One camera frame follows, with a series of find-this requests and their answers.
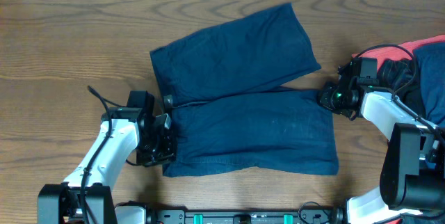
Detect navy blue shorts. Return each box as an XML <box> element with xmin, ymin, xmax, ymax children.
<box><xmin>150</xmin><ymin>3</ymin><xmax>339</xmax><ymax>177</ymax></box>

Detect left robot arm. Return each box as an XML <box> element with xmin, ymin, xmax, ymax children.
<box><xmin>38</xmin><ymin>88</ymin><xmax>177</xmax><ymax>223</ymax></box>

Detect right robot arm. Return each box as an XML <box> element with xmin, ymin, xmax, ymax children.
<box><xmin>318</xmin><ymin>58</ymin><xmax>444</xmax><ymax>223</ymax></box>

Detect black patterned garment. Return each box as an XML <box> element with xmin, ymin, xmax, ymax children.
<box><xmin>377</xmin><ymin>59</ymin><xmax>426</xmax><ymax>116</ymax></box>

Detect red cloth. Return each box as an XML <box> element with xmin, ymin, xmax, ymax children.
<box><xmin>352</xmin><ymin>35</ymin><xmax>444</xmax><ymax>223</ymax></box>

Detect blue garment in pile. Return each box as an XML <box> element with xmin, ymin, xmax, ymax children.
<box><xmin>414</xmin><ymin>42</ymin><xmax>444</xmax><ymax>127</ymax></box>

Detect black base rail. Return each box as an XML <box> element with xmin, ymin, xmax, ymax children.
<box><xmin>114</xmin><ymin>201</ymin><xmax>348</xmax><ymax>224</ymax></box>

